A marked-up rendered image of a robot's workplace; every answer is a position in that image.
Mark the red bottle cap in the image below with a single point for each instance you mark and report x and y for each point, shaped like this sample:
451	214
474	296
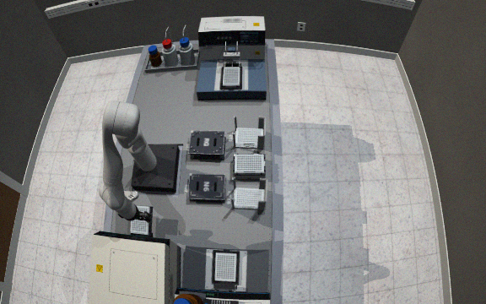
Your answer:
167	44

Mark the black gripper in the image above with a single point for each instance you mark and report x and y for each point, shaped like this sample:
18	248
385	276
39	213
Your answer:
142	215

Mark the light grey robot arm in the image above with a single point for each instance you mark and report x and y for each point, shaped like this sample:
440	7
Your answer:
121	118

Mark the white plastic bottle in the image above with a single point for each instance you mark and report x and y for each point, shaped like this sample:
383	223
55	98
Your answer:
171	58

